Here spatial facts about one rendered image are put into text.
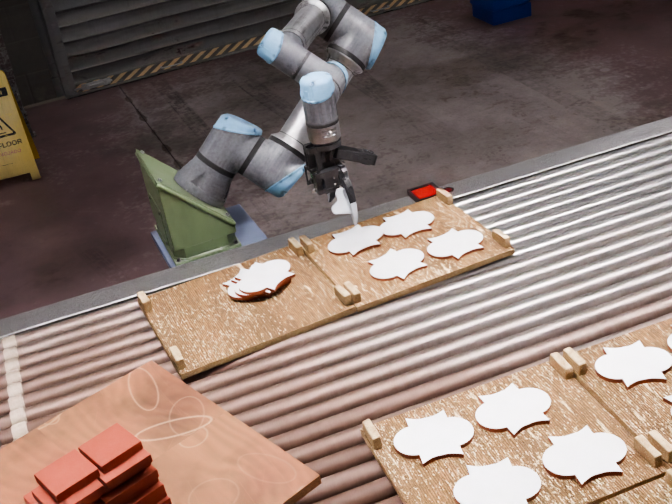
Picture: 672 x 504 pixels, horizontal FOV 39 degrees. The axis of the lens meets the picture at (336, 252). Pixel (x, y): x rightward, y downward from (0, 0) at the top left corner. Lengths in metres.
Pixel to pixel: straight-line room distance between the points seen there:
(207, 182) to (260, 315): 0.51
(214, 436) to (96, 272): 2.86
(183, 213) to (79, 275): 2.05
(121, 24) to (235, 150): 4.30
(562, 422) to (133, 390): 0.79
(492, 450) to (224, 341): 0.67
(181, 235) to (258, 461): 1.03
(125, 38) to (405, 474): 5.38
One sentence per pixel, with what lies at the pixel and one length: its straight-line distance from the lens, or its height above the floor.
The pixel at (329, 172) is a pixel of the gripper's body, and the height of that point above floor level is 1.16.
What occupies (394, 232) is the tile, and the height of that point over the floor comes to 0.94.
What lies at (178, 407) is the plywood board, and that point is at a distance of 1.77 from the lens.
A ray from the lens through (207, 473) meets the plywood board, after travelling 1.62.
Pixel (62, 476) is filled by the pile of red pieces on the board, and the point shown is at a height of 1.21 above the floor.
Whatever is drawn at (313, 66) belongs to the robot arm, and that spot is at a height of 1.38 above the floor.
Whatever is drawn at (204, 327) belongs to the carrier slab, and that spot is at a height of 0.94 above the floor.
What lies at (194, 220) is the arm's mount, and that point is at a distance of 2.51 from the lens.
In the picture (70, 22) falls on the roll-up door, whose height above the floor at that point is 0.49.
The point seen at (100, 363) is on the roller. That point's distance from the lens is 2.17.
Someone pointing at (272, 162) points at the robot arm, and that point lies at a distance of 2.51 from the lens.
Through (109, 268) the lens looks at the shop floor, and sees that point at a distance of 4.48.
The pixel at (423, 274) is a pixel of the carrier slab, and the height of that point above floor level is 0.94.
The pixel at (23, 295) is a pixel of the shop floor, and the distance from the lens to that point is 4.49.
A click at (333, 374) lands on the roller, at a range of 1.97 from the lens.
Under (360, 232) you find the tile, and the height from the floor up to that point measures 0.95.
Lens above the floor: 2.10
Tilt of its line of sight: 30 degrees down
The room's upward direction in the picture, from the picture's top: 9 degrees counter-clockwise
